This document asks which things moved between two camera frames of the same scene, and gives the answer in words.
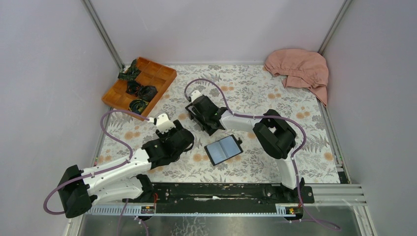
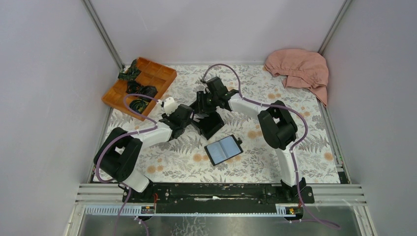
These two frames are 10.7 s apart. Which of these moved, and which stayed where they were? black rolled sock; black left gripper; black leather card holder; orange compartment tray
Moved: black left gripper
Stayed: black leather card holder; black rolled sock; orange compartment tray
